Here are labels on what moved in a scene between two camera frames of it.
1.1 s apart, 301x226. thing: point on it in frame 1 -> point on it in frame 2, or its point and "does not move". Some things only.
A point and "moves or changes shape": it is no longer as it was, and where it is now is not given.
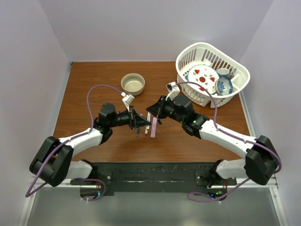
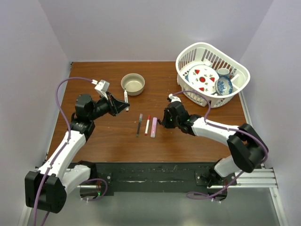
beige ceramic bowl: [133, 84] does not move
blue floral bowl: [224, 85] does not move
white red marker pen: [146, 130] does not move
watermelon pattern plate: [205, 76] does not move
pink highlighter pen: [154, 128] does not move
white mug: [223, 71] does not move
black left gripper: [136, 121] -> [114, 110]
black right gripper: [154, 109] -> [165, 123]
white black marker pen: [148, 116] moves or changes shape
